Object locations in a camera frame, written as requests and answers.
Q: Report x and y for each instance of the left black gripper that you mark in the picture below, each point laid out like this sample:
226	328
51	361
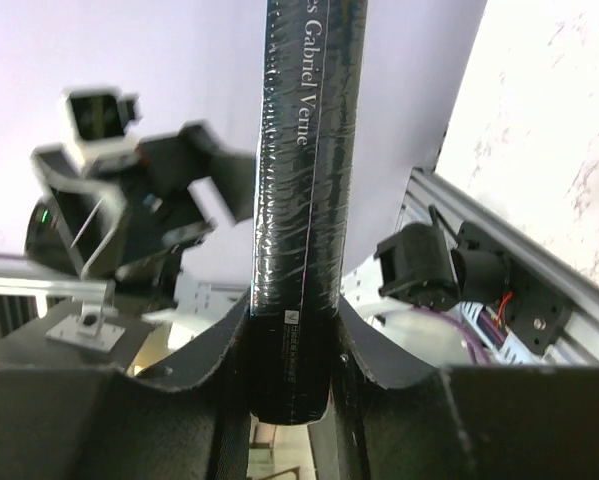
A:
132	227

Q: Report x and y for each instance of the navy blue book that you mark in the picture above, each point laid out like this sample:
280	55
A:
312	68

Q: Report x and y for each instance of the blue slotted cable duct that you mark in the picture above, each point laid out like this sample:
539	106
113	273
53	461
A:
489	330

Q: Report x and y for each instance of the aluminium rail frame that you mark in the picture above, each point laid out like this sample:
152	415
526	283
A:
579	341

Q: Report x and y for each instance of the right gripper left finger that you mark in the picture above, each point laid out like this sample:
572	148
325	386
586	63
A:
185	418

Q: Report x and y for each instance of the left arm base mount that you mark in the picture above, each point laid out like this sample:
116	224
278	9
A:
489	274

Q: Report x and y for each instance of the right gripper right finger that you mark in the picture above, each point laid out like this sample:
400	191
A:
398	418

